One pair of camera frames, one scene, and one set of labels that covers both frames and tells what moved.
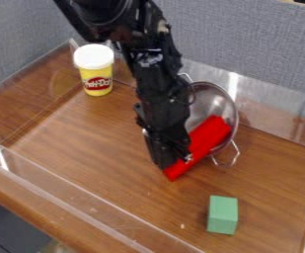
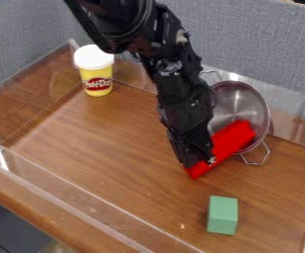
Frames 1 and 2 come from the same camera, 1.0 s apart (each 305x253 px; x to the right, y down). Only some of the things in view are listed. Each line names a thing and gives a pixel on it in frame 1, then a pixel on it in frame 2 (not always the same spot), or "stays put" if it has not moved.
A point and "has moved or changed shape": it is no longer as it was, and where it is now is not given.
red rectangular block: x=205 y=134 has moved or changed shape
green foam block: x=224 y=214 stays put
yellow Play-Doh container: x=95 y=59 stays put
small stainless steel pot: x=210 y=100 has moved or changed shape
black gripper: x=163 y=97 to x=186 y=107
